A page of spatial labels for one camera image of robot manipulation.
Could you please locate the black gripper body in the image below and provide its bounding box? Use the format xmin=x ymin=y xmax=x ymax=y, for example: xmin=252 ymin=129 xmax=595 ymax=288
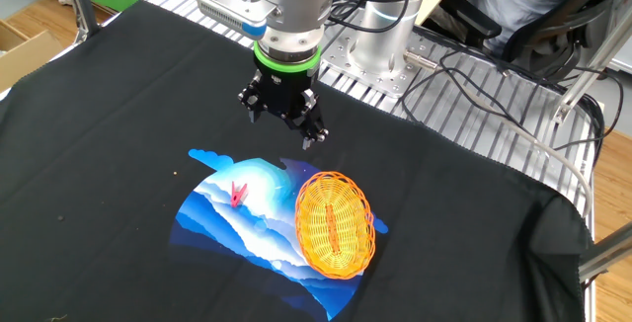
xmin=254 ymin=67 xmax=318 ymax=121

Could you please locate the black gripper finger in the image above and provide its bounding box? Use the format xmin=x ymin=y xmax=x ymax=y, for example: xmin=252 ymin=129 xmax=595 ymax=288
xmin=238 ymin=70 xmax=268 ymax=123
xmin=283 ymin=88 xmax=330 ymax=151

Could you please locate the pink plastic clothespin clamp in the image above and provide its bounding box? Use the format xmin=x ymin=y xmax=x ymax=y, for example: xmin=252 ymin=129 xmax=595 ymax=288
xmin=229 ymin=181 xmax=249 ymax=209

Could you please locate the orange wicker oval basket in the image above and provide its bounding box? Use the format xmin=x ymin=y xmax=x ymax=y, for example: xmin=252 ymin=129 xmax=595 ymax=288
xmin=294 ymin=170 xmax=377 ymax=282

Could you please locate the black t-shirt with blue print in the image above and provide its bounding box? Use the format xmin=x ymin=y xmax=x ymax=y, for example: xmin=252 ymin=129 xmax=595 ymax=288
xmin=0 ymin=0 xmax=596 ymax=322

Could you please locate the beige flat board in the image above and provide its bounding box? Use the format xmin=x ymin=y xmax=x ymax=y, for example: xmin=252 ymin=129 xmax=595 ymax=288
xmin=414 ymin=0 xmax=455 ymax=27

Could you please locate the brown cardboard box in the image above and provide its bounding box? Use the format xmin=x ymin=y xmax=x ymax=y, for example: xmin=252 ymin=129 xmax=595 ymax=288
xmin=0 ymin=19 xmax=64 ymax=94

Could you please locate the black office chair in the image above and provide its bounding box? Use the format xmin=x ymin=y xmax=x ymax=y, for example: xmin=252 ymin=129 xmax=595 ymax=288
xmin=424 ymin=0 xmax=632 ymax=82

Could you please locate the green flange ring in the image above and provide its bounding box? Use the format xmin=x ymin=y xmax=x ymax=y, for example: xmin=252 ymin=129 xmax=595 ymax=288
xmin=253 ymin=42 xmax=322 ymax=74

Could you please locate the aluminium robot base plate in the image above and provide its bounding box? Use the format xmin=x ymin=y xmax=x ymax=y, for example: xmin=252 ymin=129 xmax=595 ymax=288
xmin=320 ymin=25 xmax=445 ymax=99

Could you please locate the silver wrist camera bar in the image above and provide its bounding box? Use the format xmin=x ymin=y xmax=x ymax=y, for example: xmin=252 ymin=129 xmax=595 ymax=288
xmin=196 ymin=0 xmax=278 ymax=41

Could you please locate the thin black table cable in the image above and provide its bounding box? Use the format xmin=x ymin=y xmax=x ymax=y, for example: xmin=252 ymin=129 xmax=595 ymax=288
xmin=400 ymin=49 xmax=626 ymax=153

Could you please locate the aluminium frame post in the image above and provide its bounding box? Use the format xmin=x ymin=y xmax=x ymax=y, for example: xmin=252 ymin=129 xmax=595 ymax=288
xmin=61 ymin=0 xmax=103 ymax=44
xmin=577 ymin=222 xmax=632 ymax=283
xmin=550 ymin=13 xmax=632 ymax=125

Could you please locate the grey thick cable with plug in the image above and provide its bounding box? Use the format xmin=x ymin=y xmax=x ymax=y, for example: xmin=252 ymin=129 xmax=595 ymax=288
xmin=403 ymin=48 xmax=593 ymax=219

